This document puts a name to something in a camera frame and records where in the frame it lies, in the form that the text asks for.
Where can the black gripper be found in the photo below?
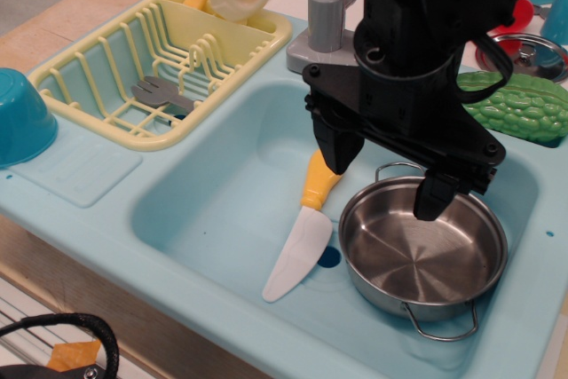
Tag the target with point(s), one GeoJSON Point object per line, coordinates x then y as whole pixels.
{"type": "Point", "coordinates": [402, 94]}

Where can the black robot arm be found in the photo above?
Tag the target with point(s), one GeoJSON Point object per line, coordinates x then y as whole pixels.
{"type": "Point", "coordinates": [477, 69]}

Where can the stainless steel pot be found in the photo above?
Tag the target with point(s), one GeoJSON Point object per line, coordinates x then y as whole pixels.
{"type": "Point", "coordinates": [430, 272]}

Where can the silver pot lid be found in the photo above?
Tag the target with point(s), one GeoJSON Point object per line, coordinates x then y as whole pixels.
{"type": "Point", "coordinates": [535, 56]}

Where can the light blue toy sink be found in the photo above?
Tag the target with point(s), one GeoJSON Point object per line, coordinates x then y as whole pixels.
{"type": "Point", "coordinates": [195, 229]}

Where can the yellow drying rack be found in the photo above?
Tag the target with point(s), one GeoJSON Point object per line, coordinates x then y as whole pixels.
{"type": "Point", "coordinates": [208, 58]}

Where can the grey toy faucet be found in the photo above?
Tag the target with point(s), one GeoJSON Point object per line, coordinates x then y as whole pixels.
{"type": "Point", "coordinates": [326, 40]}

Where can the green bitter melon toy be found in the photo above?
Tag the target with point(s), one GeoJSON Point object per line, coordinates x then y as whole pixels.
{"type": "Point", "coordinates": [527, 107]}

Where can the red plastic plate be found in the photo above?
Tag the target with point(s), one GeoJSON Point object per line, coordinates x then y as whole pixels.
{"type": "Point", "coordinates": [522, 15]}

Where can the teal cup at right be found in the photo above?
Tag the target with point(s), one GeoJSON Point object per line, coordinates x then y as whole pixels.
{"type": "Point", "coordinates": [555, 26]}

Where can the grey plastic fork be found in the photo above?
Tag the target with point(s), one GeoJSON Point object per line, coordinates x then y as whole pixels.
{"type": "Point", "coordinates": [157, 92]}

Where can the teal plastic cup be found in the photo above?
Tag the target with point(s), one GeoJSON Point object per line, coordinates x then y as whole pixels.
{"type": "Point", "coordinates": [27, 126]}

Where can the orange tape piece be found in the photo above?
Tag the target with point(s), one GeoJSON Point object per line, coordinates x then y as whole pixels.
{"type": "Point", "coordinates": [68, 356]}

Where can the white knife yellow handle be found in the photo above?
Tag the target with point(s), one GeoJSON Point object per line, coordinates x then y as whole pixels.
{"type": "Point", "coordinates": [310, 234]}

